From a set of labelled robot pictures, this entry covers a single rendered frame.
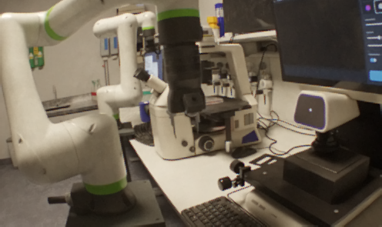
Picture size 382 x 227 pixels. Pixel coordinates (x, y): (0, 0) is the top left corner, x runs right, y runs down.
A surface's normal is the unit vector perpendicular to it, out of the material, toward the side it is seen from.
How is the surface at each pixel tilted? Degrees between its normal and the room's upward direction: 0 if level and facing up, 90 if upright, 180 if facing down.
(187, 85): 99
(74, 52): 90
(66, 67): 90
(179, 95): 87
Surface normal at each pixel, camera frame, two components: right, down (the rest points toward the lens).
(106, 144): 0.78, 0.04
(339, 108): 0.43, -0.02
